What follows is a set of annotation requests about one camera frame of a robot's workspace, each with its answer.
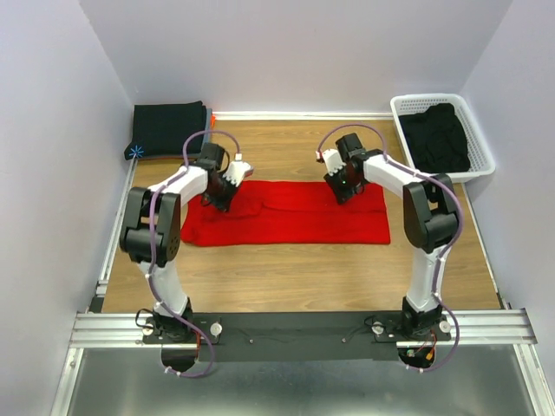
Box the red t-shirt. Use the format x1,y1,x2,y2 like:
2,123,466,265
180,180,391,247

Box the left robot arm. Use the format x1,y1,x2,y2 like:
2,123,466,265
119,143,252,343

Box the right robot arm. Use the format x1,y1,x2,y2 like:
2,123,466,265
316,133,463,335

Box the folded grey t-shirt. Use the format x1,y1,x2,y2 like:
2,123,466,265
202,107,213,143

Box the folded black t-shirt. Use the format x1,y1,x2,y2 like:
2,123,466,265
123,101,207,160

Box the black clothes in basket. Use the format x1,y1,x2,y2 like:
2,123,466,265
399,103,471,173

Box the white plastic laundry basket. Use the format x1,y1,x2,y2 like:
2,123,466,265
390,93,495,183

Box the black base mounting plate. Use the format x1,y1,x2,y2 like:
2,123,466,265
140,311,454,367

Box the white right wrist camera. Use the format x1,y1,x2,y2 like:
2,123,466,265
316,149,346,176

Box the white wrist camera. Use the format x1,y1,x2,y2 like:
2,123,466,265
316,149,346,176
223,153,254,187

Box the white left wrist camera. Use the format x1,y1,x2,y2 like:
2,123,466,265
223,153,254,187

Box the aluminium frame rail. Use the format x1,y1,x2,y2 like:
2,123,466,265
69,309,537,348

